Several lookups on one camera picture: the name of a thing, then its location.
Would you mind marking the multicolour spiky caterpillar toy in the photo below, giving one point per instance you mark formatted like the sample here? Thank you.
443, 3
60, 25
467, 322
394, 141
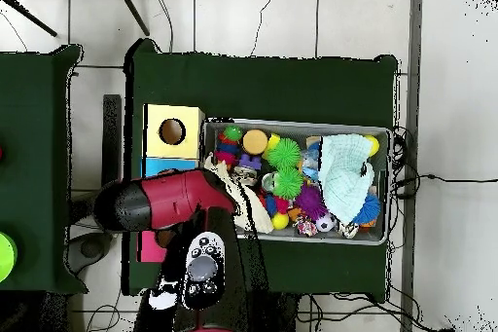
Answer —
232, 133

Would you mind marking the lime green bowl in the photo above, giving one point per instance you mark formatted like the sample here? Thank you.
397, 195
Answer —
6, 256

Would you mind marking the purple wooden block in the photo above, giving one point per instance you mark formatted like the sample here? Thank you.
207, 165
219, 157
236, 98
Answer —
249, 161

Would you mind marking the purple spiky ball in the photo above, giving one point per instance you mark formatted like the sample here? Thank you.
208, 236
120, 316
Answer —
310, 201

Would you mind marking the blue spiky ball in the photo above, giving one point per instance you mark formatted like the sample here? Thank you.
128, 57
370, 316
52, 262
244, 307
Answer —
367, 209

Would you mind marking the wooden box with three holes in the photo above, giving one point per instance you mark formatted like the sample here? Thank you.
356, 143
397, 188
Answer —
186, 121

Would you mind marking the green spiky ball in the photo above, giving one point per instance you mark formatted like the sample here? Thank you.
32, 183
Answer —
284, 153
288, 183

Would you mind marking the mint green cloth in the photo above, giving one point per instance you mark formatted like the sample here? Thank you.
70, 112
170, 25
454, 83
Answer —
342, 176

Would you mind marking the yellow ball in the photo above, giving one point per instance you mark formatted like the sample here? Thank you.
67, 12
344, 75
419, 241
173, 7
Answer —
373, 145

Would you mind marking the cream waffle cloth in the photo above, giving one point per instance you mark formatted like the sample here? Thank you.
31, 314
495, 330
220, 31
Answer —
260, 215

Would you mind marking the grey foot pedal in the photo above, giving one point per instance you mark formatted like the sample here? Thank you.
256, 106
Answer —
91, 248

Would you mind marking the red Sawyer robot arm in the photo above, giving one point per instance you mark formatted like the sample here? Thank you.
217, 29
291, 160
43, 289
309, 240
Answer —
175, 195

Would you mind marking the dark green table cloth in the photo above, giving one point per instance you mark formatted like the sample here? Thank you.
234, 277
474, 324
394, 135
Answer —
31, 153
253, 86

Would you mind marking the shallow mesh bin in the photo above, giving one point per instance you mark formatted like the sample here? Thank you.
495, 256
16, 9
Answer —
342, 129

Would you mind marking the black tripod stand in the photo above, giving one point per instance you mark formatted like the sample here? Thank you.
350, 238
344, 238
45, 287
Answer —
132, 8

